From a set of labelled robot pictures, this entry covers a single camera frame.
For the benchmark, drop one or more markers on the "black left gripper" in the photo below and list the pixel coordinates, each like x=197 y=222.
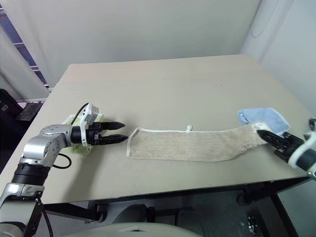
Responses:
x=95 y=134

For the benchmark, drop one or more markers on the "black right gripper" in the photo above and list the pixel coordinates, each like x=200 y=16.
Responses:
x=290 y=145

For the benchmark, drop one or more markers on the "beige towel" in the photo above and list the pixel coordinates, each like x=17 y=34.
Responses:
x=185 y=145

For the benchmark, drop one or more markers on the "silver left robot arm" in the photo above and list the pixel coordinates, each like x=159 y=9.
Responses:
x=37 y=148

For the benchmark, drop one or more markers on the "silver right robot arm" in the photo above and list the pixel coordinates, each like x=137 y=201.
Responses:
x=308 y=160

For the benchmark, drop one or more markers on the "blue towel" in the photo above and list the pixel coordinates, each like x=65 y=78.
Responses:
x=271 y=118

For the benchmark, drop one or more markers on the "light green towel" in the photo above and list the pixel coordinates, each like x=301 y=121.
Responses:
x=79 y=149

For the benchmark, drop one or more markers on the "black table caster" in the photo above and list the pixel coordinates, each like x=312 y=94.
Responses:
x=243 y=198

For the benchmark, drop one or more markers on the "dark flat box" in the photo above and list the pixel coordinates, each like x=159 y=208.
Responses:
x=28 y=111

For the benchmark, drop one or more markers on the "grey robot torso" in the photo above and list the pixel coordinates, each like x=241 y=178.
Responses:
x=138 y=230

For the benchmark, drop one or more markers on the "black case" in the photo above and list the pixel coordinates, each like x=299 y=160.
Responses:
x=8 y=111

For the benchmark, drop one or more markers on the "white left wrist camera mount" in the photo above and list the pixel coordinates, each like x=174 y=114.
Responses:
x=90 y=113

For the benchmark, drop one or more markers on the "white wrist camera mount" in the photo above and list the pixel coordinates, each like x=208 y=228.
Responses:
x=90 y=113
x=300 y=150

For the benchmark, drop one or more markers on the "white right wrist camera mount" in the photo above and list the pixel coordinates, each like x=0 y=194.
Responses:
x=300 y=150

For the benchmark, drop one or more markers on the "black table frame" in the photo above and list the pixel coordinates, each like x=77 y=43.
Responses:
x=279 y=205

